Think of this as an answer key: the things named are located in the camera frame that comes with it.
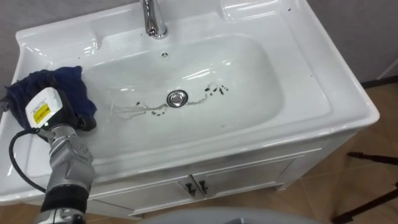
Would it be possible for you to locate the dark blue cloth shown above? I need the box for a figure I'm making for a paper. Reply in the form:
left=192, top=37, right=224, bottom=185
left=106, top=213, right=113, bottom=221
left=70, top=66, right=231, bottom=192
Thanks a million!
left=4, top=65, right=98, bottom=130

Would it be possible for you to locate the black tripod stand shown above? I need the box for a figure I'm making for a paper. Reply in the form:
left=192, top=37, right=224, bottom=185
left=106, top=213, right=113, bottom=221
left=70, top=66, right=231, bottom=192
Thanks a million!
left=331, top=151, right=398, bottom=224

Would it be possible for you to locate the white sink vanity cabinet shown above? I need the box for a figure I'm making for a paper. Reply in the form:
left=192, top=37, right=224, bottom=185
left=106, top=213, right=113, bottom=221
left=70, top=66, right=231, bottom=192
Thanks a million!
left=0, top=0, right=381, bottom=221

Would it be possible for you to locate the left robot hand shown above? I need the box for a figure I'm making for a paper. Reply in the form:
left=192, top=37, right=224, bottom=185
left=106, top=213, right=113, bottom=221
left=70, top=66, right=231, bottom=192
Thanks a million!
left=24, top=79, right=97, bottom=133

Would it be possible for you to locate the chrome sink drain plug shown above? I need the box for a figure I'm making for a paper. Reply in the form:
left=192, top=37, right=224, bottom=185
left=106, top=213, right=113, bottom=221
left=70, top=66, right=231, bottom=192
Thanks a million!
left=166, top=89, right=189, bottom=109

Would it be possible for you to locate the chrome faucet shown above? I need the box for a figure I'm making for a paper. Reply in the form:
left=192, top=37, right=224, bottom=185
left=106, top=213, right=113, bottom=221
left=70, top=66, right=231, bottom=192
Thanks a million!
left=139, top=0, right=169, bottom=40

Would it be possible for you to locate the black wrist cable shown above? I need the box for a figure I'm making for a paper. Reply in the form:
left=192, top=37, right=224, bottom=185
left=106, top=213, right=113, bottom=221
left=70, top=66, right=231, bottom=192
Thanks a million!
left=8, top=128, right=47, bottom=194

